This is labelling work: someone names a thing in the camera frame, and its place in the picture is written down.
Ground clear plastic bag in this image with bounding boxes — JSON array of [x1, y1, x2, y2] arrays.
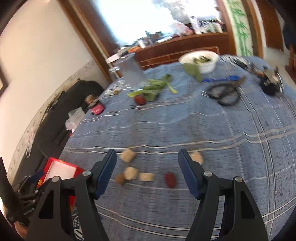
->
[[65, 107, 85, 133]]

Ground blue plaid tablecloth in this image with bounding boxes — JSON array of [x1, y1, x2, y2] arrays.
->
[[60, 60, 295, 240]]

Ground beige block middle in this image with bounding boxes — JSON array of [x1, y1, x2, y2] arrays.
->
[[123, 167, 138, 180]]

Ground white bowl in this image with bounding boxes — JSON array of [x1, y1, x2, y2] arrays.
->
[[179, 50, 219, 74]]

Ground beige block far left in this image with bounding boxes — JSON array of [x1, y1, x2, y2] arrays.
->
[[120, 149, 137, 163]]

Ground small red date fruit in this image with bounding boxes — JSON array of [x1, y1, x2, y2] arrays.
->
[[164, 172, 177, 188]]

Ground black sofa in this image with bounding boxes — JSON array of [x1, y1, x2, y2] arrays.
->
[[13, 80, 104, 186]]

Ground red fruit by vegetable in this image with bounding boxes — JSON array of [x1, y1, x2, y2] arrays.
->
[[133, 94, 146, 105]]

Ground red gift box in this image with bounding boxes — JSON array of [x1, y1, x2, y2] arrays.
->
[[36, 157, 84, 209]]

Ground clear plastic pitcher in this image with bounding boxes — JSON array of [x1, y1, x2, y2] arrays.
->
[[109, 53, 147, 91]]

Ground small brown kiwi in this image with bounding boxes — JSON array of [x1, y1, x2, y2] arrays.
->
[[115, 173, 126, 185]]

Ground wooden sideboard counter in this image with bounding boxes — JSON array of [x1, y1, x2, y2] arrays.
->
[[105, 29, 232, 70]]

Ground green leaf on bowl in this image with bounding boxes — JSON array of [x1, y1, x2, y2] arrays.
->
[[183, 63, 202, 82]]

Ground green leafy vegetable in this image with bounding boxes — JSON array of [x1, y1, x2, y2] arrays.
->
[[128, 74, 178, 102]]

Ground black scissors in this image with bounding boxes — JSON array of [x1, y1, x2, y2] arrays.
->
[[206, 77, 245, 106]]

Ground beige block small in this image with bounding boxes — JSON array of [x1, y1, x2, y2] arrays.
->
[[138, 173, 154, 182]]

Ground beige polygon block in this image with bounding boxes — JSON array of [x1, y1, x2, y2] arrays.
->
[[190, 151, 204, 165]]

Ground black cup with items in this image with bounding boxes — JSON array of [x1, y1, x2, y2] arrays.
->
[[257, 66, 284, 96]]

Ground blue pen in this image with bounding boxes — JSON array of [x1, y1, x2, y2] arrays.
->
[[202, 75, 240, 83]]

